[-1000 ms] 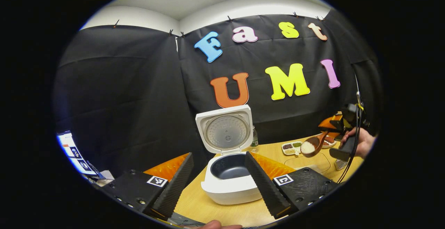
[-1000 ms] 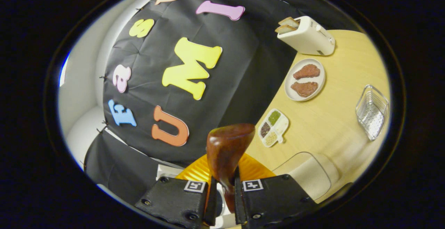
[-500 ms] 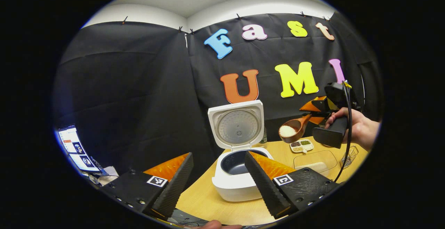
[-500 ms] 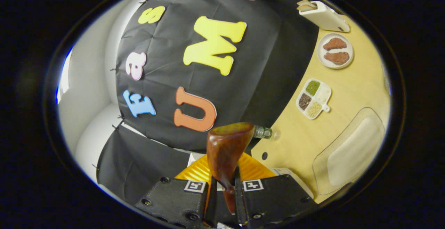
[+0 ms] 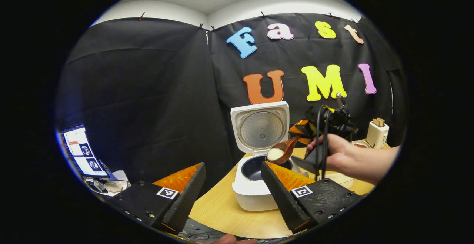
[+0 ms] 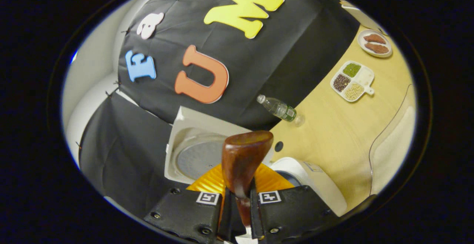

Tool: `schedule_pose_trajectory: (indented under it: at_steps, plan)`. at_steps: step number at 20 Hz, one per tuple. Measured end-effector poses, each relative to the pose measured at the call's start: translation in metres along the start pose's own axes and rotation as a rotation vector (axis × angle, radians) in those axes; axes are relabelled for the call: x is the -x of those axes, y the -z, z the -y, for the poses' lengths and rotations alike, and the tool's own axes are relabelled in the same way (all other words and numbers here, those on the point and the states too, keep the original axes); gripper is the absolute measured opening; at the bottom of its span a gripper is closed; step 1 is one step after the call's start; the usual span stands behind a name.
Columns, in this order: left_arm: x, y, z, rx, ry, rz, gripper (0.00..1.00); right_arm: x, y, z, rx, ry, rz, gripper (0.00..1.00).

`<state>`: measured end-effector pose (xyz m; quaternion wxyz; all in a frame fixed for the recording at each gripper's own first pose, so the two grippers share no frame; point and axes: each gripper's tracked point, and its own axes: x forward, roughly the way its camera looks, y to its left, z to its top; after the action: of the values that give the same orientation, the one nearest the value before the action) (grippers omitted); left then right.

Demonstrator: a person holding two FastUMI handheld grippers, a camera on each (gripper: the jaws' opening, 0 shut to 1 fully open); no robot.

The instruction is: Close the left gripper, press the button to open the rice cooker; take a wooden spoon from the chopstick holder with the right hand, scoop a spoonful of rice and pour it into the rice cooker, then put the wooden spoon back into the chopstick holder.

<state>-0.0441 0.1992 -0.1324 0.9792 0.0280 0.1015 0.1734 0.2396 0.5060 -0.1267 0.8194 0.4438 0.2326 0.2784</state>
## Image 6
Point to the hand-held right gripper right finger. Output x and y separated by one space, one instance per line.
254 218

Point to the clear plastic water bottle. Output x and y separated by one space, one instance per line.
277 107

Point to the clear plastic box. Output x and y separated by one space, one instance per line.
385 99

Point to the white round plate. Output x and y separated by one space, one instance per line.
372 55

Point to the brown wooden spoon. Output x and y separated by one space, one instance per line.
242 155

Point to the white toaster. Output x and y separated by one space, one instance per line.
364 18

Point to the white rice cooker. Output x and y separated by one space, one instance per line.
318 184

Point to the brown meat piece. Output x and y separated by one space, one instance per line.
374 38
377 48

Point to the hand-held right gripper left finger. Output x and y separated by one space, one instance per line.
224 218

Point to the black table grommet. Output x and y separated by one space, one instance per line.
279 146

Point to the white divided bean dish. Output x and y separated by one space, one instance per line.
364 76

